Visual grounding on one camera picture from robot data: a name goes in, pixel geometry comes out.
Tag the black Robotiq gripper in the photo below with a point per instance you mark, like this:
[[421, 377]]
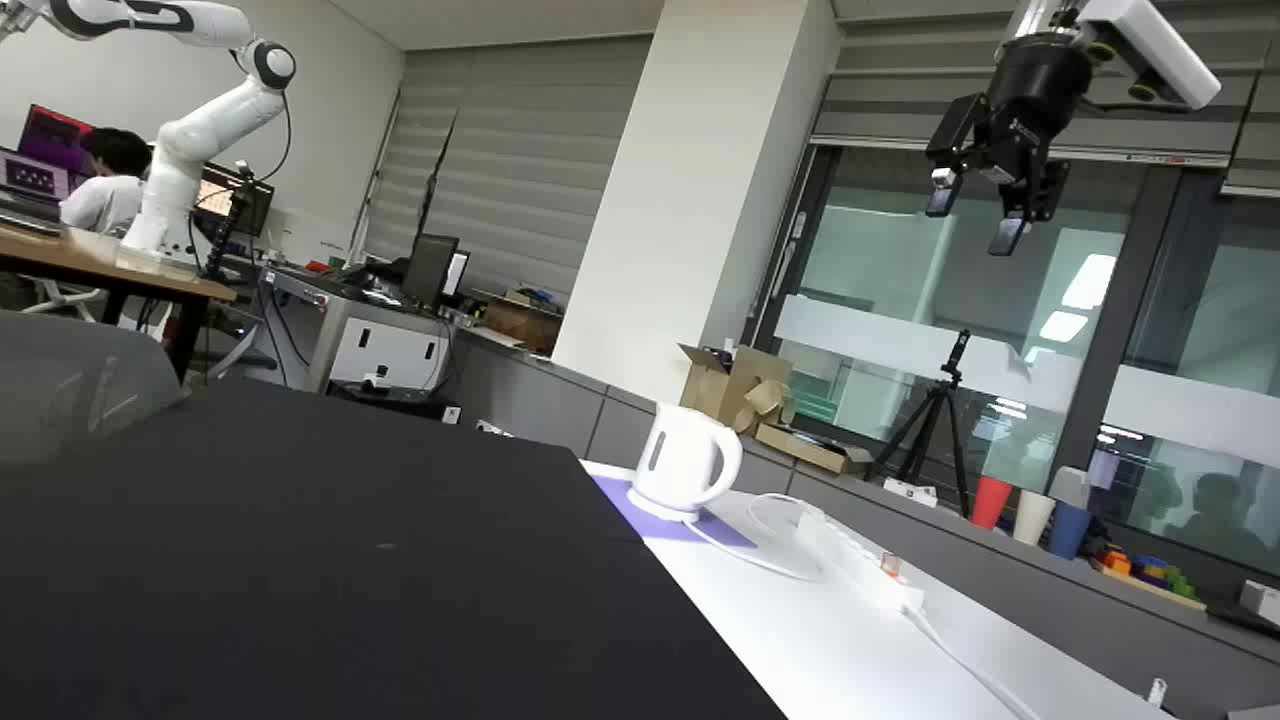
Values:
[[1025, 105]]

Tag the white power strip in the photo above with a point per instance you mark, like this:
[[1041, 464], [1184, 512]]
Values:
[[854, 552]]

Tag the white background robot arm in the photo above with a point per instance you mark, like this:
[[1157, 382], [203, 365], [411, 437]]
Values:
[[203, 127]]

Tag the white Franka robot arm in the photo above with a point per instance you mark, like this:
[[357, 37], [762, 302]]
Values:
[[1157, 47]]

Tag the flat cardboard box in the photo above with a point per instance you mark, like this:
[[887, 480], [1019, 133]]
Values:
[[812, 450]]

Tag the red cup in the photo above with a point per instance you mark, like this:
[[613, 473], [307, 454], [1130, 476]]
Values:
[[991, 506]]

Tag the open cardboard box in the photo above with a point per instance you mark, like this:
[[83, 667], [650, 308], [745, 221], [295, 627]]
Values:
[[730, 384]]

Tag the white paper cup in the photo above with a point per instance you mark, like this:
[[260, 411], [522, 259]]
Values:
[[1035, 522]]

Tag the blue cup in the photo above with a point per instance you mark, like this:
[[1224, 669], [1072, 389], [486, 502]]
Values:
[[1065, 530]]

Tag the colourful toys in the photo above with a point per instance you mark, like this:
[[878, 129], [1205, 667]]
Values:
[[1146, 571]]

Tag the purple mat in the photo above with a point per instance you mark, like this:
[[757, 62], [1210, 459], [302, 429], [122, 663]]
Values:
[[654, 522]]

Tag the brown cardboard box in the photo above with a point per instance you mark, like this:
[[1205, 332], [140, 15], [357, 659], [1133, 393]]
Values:
[[522, 326]]

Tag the black monitor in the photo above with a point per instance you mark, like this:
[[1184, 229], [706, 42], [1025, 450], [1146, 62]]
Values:
[[430, 268]]

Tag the black board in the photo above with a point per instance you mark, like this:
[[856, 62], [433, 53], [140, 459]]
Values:
[[295, 573]]

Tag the person in white shirt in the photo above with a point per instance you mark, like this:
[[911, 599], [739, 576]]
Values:
[[104, 201]]

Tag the wooden desk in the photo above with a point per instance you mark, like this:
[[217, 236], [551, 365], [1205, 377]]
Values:
[[93, 263]]

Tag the grey office chair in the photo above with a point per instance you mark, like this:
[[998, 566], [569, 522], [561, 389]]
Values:
[[73, 384]]

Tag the pink laptop screen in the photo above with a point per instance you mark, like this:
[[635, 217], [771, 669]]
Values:
[[46, 163]]

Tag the black camera tripod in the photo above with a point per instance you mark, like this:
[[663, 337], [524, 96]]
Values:
[[932, 426]]

